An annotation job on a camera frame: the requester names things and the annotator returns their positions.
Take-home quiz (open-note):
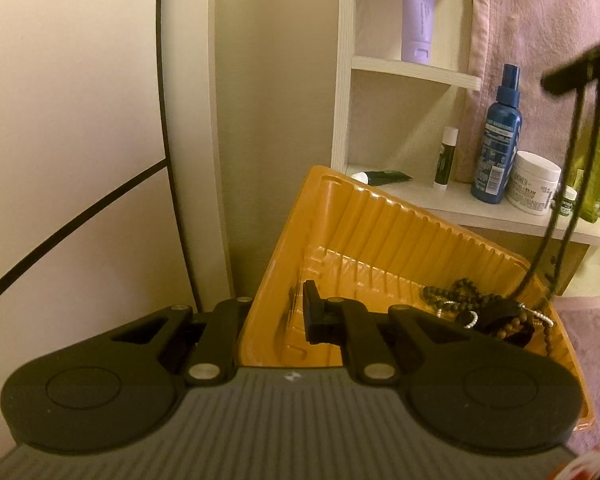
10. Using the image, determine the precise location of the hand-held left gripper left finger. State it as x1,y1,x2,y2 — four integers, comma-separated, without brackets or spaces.
112,297,253,387

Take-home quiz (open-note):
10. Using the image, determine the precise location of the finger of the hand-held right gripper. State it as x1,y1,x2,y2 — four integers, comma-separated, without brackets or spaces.
541,35,600,96

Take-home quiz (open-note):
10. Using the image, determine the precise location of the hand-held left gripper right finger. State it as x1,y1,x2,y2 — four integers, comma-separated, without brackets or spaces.
302,280,486,387

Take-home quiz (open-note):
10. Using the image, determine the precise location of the black cord necklace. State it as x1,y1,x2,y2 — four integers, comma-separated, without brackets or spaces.
515,77,600,323

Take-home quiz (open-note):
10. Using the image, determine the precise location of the orange plastic tray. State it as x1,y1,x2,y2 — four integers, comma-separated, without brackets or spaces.
234,164,597,433

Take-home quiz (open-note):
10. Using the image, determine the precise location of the white pearl bracelet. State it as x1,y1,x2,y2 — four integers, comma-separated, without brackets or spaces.
436,308,480,330

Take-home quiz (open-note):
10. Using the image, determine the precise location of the black wristband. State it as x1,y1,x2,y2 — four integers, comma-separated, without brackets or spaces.
477,300,536,351

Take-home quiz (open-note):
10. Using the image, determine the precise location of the pink hanging towel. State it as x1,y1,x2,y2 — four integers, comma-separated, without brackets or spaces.
467,0,600,186

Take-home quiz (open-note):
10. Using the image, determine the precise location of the blue spray bottle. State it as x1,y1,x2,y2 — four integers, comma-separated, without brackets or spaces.
470,63,523,205

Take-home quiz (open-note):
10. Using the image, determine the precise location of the white cream jar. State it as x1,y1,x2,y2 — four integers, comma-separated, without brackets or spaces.
505,151,562,216

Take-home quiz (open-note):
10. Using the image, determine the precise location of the small green label jar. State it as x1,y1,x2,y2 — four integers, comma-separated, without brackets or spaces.
550,186,578,218

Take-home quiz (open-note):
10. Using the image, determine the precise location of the white lip balm stick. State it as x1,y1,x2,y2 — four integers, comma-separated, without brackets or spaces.
432,126,459,192

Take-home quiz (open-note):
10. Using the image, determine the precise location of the dark green tube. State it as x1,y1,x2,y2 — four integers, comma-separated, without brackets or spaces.
351,170,413,186

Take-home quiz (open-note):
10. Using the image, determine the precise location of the white wooden shelf unit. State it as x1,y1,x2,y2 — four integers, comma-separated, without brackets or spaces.
330,0,600,281

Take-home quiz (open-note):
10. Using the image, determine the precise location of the purple tube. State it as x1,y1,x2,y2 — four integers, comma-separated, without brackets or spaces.
401,0,437,65

